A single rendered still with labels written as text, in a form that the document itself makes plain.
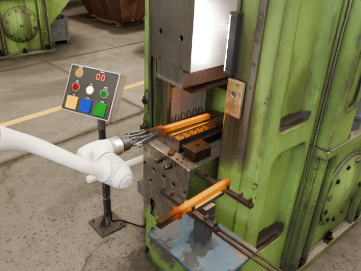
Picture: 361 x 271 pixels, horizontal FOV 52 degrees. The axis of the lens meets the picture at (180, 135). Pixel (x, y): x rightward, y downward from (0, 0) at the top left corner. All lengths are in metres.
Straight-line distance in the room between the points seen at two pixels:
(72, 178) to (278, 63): 2.28
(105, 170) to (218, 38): 0.79
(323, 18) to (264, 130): 0.57
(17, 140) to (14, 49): 5.24
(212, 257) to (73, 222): 1.50
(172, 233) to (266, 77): 0.80
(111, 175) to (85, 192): 1.66
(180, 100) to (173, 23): 0.57
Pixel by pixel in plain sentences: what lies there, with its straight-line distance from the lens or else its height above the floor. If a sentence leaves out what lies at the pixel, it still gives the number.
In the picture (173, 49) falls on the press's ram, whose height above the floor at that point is 1.44.
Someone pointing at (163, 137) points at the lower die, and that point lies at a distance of 2.00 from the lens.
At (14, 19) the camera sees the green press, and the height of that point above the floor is 0.60.
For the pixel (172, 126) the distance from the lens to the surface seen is 1.90.
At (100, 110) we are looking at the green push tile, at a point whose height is 1.01.
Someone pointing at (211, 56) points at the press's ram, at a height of 1.42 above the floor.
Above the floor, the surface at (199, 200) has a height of 0.99.
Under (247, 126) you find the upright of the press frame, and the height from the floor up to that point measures 1.16.
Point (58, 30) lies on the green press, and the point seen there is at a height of 0.26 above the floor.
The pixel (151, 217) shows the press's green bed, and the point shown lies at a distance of 2.30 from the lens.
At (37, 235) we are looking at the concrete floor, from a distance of 2.89.
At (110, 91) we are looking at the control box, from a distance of 2.16.
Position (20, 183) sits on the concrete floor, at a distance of 3.42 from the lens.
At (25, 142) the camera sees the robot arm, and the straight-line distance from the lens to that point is 1.47.
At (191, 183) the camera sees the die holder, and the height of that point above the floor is 0.82.
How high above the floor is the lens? 1.93
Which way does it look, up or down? 29 degrees down
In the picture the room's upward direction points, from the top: 3 degrees clockwise
